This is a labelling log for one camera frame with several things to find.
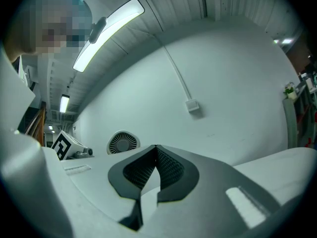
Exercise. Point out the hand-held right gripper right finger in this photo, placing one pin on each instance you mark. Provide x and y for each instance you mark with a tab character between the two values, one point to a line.
173	170

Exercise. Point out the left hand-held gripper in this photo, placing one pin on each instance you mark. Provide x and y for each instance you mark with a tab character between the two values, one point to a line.
65	145

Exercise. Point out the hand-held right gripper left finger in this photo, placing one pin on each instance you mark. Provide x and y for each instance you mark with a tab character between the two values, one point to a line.
133	172

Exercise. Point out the wooden railing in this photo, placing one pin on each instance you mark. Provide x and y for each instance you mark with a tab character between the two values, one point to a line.
37	125

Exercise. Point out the rectangular ceiling light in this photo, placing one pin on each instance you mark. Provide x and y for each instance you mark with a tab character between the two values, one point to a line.
64	103

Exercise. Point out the person's white shirt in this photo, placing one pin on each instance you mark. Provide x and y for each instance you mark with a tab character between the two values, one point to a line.
12	93

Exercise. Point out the white table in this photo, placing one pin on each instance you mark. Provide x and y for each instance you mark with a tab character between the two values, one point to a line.
280	172

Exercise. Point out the person's head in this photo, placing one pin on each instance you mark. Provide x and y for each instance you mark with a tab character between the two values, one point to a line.
49	26

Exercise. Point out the grey padded column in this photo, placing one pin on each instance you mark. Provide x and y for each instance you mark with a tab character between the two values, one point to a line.
290	123

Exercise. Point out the long curved ceiling lamp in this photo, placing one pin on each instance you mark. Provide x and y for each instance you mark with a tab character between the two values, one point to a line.
116	21

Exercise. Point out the small potted plant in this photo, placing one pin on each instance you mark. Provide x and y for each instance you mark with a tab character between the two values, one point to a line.
289	91

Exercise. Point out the metal storage shelf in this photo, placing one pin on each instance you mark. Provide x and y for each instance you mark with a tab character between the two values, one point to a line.
307	103

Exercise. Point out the white wall switch box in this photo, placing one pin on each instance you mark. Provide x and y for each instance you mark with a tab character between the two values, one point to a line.
192	105

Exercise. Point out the black lamp mount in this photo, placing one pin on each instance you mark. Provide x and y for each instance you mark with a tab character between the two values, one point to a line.
97	30

